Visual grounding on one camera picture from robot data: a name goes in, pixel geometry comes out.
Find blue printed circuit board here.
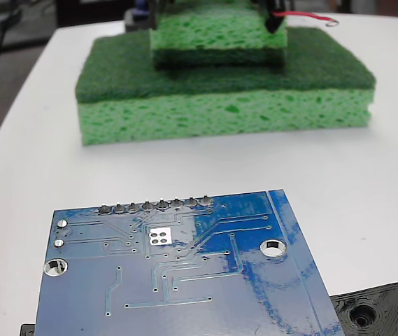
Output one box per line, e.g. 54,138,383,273
34,189,346,336

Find large green scrub sponge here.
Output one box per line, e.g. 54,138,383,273
75,27,377,147

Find black plastic part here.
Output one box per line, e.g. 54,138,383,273
19,279,398,336

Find small green scrub sponge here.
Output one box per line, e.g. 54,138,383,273
148,0,288,69

